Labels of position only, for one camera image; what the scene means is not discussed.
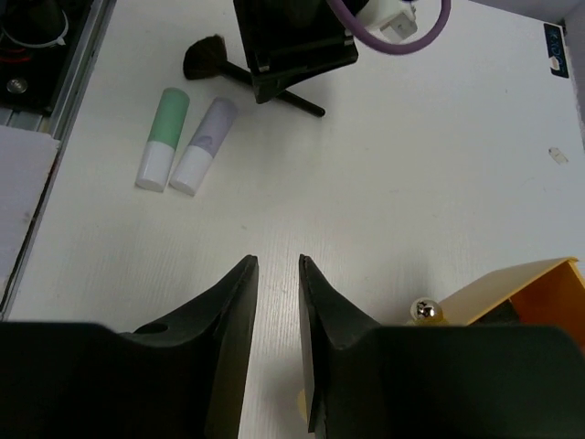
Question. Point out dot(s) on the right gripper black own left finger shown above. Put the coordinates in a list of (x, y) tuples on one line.
[(180, 376)]

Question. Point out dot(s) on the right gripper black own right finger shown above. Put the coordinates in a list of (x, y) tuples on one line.
[(428, 378)]

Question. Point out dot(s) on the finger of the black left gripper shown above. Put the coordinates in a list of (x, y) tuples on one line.
[(288, 42)]

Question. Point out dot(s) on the black fan makeup brush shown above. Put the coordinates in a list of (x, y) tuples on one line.
[(208, 58)]

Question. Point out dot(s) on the yellow organizer drawer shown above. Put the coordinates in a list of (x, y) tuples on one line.
[(547, 292)]

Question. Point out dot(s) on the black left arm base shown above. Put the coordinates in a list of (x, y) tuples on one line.
[(38, 43)]

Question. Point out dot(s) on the green white cosmetic tube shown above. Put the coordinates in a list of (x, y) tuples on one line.
[(160, 148)]

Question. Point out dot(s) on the lilac white cosmetic tube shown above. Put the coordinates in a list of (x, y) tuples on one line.
[(203, 146)]

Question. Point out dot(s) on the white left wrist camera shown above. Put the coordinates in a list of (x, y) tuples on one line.
[(394, 19)]

